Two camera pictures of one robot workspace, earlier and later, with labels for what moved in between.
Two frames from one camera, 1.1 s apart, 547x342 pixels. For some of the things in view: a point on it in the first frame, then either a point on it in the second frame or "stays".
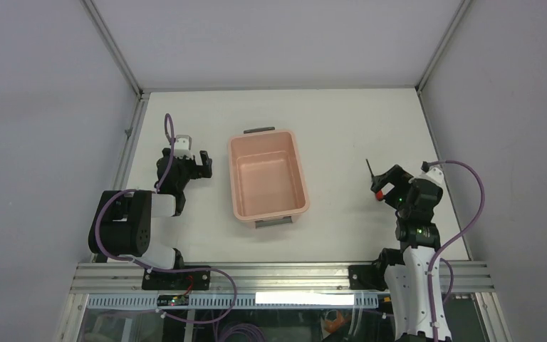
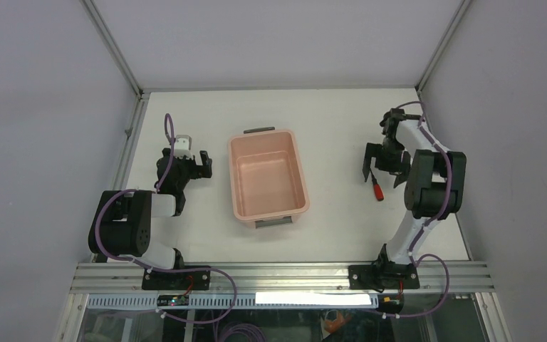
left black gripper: x=199 y=171 stays
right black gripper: x=395 y=175 → x=371 y=152
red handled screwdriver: x=379 y=194 stays
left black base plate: x=193 y=280 stays
